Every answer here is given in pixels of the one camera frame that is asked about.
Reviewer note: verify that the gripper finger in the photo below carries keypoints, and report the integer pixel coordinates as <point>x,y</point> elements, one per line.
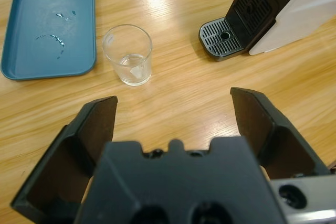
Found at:
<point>78,142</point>
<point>262,127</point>

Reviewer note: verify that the clear plastic cup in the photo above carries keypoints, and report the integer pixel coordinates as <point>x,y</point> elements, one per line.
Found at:
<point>137,73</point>

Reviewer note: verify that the white capsule coffee machine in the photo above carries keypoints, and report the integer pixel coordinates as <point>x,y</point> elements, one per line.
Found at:
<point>302,19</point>

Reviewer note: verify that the teal plastic tray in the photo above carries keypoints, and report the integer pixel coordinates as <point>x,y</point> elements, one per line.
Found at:
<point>39,58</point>

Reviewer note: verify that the silver drip tray grille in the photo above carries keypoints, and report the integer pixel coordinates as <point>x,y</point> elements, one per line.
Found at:
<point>218,43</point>

